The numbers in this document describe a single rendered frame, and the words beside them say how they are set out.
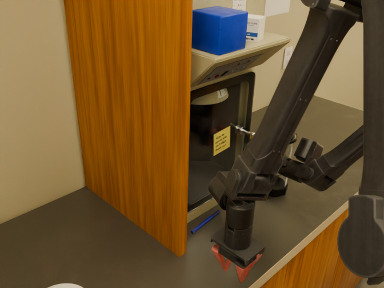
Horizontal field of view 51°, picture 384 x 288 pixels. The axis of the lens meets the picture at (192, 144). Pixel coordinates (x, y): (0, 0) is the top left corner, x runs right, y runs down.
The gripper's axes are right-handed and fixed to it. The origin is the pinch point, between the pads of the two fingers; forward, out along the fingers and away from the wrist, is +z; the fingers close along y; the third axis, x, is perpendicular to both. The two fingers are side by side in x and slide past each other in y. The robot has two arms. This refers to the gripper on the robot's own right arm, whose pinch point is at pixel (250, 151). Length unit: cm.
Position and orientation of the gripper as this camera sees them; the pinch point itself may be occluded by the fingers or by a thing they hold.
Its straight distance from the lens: 132.2
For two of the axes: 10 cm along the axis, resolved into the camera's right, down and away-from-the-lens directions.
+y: -7.0, 3.3, -6.3
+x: 0.0, 8.9, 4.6
